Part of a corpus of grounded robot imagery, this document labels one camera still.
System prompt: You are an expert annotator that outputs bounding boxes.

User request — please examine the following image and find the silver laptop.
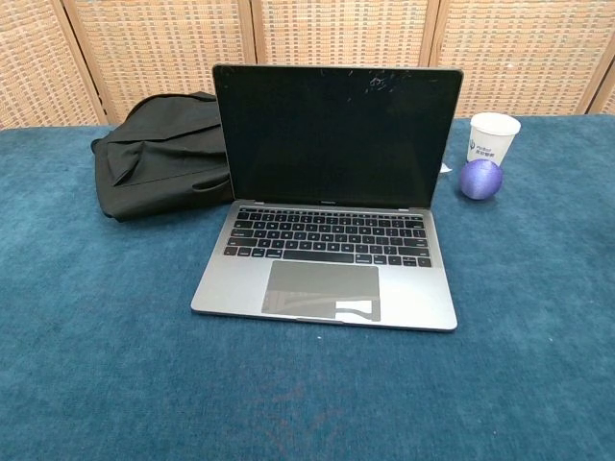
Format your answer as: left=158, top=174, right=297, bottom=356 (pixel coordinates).
left=189, top=63, right=465, bottom=332

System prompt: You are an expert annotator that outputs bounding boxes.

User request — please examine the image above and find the black fabric backpack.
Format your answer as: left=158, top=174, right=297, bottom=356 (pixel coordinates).
left=90, top=91, right=235, bottom=223

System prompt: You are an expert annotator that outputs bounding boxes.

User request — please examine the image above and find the purple ball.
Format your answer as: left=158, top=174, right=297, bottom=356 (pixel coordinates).
left=459, top=160, right=504, bottom=200

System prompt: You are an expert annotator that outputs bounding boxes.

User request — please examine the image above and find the white paper cup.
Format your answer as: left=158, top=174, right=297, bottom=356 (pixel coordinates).
left=465, top=111, right=522, bottom=168

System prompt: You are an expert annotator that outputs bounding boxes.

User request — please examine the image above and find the blue carpet table mat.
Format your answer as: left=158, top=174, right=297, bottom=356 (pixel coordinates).
left=0, top=112, right=615, bottom=461

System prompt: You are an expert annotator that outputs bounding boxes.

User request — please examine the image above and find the woven bamboo folding screen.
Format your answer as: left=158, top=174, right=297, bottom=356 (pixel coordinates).
left=0, top=0, right=615, bottom=131

